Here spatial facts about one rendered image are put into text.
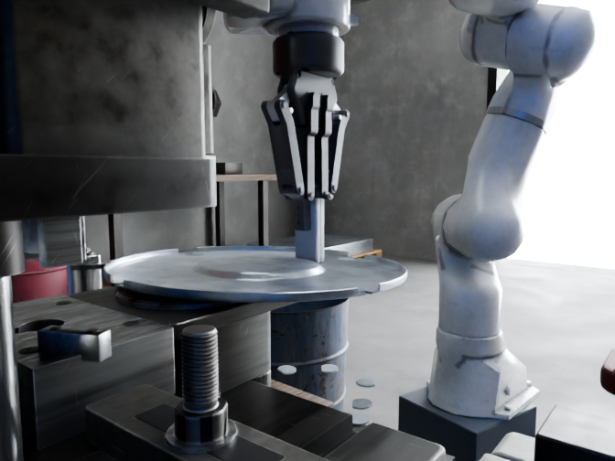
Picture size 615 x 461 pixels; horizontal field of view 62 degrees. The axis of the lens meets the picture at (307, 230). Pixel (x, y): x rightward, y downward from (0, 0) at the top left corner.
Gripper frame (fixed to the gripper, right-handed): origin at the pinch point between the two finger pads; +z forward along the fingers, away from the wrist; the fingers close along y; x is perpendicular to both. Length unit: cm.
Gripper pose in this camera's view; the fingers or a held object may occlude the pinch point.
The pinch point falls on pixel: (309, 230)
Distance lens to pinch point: 56.7
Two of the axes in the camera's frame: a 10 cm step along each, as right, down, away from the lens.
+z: 0.1, 9.9, 1.2
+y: 6.0, -1.0, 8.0
